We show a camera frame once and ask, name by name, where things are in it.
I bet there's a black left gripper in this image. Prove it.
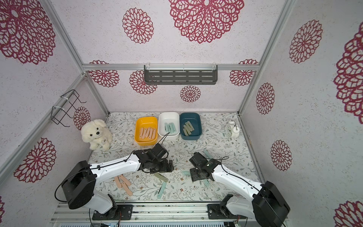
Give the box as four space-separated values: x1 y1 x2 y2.
150 159 175 175

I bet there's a teal plastic storage box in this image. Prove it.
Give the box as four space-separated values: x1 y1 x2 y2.
180 113 202 141

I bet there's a white plush dog toy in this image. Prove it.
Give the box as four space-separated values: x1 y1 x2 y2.
81 119 112 151

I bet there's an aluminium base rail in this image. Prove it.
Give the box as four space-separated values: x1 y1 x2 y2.
49 201 246 226

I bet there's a black wire wall rack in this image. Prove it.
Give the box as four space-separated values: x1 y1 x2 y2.
50 89 86 128

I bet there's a yellow plastic storage box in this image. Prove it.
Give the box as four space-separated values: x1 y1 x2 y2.
134 116 158 146

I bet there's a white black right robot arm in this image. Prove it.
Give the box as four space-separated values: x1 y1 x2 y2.
189 152 290 227

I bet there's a white twin-bell alarm clock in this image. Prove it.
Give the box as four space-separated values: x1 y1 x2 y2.
225 120 240 138

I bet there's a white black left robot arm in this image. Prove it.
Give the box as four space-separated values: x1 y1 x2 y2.
60 149 175 217

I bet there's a white plastic storage box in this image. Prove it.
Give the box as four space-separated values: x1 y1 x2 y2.
158 112 181 140

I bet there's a grey wall shelf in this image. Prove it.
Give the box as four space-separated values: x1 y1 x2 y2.
144 65 218 85

